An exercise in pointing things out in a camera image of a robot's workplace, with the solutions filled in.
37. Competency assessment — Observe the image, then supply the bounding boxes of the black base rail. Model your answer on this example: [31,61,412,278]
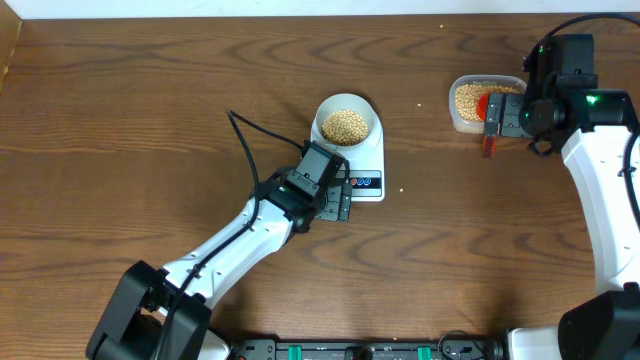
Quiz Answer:
[228,332,509,360]

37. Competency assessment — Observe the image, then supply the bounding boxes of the red plastic scoop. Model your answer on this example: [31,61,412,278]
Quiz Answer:
[476,93,498,159]

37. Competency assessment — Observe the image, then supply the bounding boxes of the white digital kitchen scale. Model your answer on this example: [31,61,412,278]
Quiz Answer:
[311,114,386,202]

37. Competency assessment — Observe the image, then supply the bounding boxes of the pile of soybeans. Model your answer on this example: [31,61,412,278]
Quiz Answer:
[454,84,520,122]

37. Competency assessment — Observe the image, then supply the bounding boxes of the clear plastic container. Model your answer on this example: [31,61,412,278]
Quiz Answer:
[449,75,527,135]

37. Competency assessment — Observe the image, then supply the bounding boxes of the soybeans in white bowl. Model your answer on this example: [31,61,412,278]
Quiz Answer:
[320,109,369,146]

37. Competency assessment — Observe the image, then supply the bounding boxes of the white bowl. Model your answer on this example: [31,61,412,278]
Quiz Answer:
[313,93,380,147]

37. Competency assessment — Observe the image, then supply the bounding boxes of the cardboard side panel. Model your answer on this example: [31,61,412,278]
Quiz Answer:
[0,0,23,89]

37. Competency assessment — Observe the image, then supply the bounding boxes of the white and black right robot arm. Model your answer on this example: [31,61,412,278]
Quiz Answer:
[482,34,639,360]

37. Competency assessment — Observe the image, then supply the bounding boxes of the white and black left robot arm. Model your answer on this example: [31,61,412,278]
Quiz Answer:
[85,141,349,359]

